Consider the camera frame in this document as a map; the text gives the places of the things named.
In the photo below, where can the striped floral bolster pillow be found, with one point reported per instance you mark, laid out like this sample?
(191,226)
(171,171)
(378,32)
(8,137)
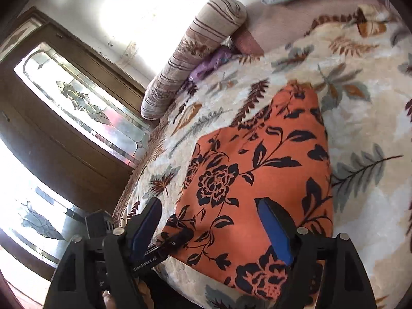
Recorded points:
(193,54)

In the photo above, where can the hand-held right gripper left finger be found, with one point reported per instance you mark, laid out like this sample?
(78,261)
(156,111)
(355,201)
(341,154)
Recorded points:
(144,228)

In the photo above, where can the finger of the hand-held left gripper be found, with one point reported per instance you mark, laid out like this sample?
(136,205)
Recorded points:
(180,238)

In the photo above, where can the cream leaf-print blanket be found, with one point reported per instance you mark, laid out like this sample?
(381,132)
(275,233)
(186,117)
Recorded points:
(370,215)

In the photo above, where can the orange black floral garment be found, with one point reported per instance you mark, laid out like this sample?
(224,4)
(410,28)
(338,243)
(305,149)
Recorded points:
(257,154)

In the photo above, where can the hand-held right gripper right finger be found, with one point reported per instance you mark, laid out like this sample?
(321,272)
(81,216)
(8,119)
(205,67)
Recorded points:
(276,231)

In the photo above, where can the pink bed sheet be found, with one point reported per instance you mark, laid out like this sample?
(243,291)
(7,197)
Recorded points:
(283,22)

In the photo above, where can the purple floral cloth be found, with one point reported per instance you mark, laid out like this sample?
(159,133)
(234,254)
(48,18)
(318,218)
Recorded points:
(206,67)

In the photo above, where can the person's left hand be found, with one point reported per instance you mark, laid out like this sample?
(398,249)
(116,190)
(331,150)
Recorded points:
(145,296)

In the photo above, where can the brown door with patterned glass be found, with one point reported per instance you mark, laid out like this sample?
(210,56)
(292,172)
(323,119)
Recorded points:
(32,212)
(74,103)

